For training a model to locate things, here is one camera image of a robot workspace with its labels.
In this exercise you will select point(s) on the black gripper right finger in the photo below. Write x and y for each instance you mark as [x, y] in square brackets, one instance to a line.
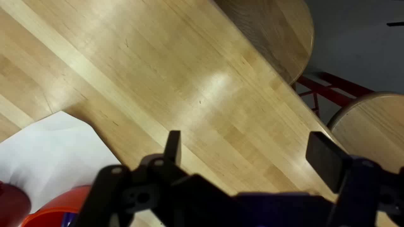
[328, 158]

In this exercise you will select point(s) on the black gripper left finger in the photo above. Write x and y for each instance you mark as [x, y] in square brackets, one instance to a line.
[172, 146]

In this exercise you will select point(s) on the big red mug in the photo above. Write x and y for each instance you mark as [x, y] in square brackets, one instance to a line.
[54, 209]

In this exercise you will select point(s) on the white blue pen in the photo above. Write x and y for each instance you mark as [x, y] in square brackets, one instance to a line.
[70, 219]

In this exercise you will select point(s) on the small dark red mug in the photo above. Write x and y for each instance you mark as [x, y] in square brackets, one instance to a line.
[13, 205]

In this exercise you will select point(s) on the white paper sheet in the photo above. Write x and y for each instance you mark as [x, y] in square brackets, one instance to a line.
[54, 158]

